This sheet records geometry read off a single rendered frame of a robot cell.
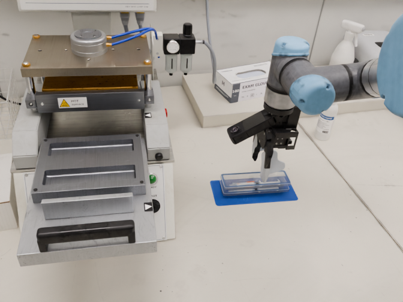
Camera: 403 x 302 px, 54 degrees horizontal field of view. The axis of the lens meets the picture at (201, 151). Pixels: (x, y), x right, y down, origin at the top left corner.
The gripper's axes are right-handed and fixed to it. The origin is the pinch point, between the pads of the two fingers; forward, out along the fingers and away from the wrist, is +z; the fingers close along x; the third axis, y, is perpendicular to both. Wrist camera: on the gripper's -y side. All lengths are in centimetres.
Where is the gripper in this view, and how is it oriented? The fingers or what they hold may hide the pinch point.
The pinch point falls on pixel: (256, 168)
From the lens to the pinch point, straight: 106.2
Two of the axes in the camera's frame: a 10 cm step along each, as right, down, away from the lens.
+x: -1.6, -6.1, 7.7
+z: -0.7, 7.9, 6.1
